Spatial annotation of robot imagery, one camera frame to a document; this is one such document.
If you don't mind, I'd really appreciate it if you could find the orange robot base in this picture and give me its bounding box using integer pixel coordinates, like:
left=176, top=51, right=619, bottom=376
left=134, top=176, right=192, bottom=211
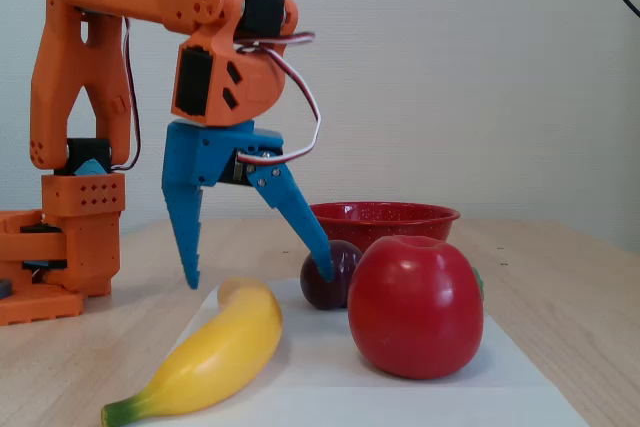
left=0, top=209, right=86, bottom=327

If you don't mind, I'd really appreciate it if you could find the white paper sheet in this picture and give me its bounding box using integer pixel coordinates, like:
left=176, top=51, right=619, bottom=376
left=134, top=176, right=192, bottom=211
left=117, top=276, right=592, bottom=427

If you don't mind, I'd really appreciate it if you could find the red plastic apple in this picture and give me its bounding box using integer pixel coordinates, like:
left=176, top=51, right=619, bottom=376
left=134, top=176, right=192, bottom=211
left=347, top=235, right=485, bottom=381

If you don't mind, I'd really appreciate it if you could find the blue gripper body, black servo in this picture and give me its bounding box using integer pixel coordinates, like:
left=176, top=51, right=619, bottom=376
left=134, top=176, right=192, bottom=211
left=161, top=119, right=284, bottom=189

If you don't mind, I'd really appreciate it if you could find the dark purple plastic plum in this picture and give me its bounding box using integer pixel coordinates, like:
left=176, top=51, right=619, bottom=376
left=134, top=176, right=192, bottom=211
left=299, top=239, right=365, bottom=311

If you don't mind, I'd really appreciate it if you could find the white red servo cable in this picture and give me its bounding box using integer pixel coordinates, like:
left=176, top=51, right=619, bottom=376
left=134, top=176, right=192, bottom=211
left=232, top=30, right=322, bottom=166
left=110, top=16, right=142, bottom=172

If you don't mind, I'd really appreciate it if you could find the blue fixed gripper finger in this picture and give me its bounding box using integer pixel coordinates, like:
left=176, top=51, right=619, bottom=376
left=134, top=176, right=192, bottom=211
left=161, top=185, right=204, bottom=291

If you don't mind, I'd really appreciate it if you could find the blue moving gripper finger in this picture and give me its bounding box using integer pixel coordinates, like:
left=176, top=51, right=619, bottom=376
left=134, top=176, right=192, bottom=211
left=237, top=148, right=335, bottom=283

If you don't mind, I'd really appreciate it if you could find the yellow plastic banana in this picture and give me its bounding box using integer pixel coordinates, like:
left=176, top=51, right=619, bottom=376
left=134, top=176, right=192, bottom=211
left=100, top=276, right=285, bottom=427

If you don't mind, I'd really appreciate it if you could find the red speckled enamel bowl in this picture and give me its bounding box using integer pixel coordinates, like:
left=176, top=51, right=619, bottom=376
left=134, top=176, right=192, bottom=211
left=308, top=201, right=462, bottom=254

